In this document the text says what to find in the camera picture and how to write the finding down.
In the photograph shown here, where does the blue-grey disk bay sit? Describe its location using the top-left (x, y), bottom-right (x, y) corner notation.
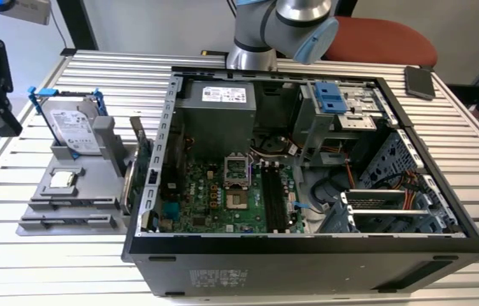
top-left (318, 187), bottom-right (461, 235)

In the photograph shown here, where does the silver CPU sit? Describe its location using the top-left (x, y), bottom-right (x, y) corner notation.
top-left (49, 171), bottom-right (77, 188)

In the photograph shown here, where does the round bronze component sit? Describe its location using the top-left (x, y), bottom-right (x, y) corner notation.
top-left (262, 136), bottom-right (290, 153)

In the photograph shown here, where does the green graphics card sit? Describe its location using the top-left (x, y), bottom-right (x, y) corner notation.
top-left (121, 116), bottom-right (155, 215)

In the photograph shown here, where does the CPU socket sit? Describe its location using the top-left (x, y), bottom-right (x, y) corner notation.
top-left (224, 187), bottom-right (251, 211)

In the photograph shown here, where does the hard disk in blue carrier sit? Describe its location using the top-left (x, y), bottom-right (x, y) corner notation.
top-left (26, 85), bottom-right (109, 157)

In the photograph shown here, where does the grey parts rack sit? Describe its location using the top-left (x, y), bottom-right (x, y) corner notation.
top-left (15, 116), bottom-right (155, 237)

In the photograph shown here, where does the black phone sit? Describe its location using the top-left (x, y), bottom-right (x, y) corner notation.
top-left (403, 66), bottom-right (435, 101)

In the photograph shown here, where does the black cable loop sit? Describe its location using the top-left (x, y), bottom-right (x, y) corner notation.
top-left (308, 167), bottom-right (344, 214)

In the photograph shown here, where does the black RAM slot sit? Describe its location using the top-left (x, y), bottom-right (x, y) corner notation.
top-left (266, 163), bottom-right (280, 232)
top-left (271, 163), bottom-right (284, 232)
top-left (262, 163), bottom-right (275, 232)

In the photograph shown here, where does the black metal post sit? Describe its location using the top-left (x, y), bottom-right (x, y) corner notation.
top-left (54, 0), bottom-right (99, 52)

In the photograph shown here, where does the grey metal drive bay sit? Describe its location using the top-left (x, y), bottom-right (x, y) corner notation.
top-left (292, 79), bottom-right (395, 166)

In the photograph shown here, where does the green motherboard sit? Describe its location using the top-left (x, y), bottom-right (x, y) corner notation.
top-left (155, 159), bottom-right (308, 233)

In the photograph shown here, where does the single orange wire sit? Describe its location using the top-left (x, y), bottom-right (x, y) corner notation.
top-left (343, 161), bottom-right (356, 189)

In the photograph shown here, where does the black PC case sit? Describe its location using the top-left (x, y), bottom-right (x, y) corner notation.
top-left (119, 66), bottom-right (479, 298)

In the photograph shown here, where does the grey power supply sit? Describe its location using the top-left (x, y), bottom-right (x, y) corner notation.
top-left (178, 80), bottom-right (256, 162)

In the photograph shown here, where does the red chair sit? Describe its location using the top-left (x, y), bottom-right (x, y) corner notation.
top-left (322, 17), bottom-right (439, 68)

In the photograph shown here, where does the metal socket cover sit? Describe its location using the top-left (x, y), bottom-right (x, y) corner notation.
top-left (223, 154), bottom-right (252, 189)

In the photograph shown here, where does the thin locking lever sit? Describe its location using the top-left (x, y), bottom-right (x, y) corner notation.
top-left (247, 156), bottom-right (262, 189)

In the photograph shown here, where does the orange wire bundle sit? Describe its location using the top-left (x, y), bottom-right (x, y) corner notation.
top-left (391, 168), bottom-right (422, 213)

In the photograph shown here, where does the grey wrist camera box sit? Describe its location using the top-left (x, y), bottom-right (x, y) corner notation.
top-left (0, 0), bottom-right (51, 26)

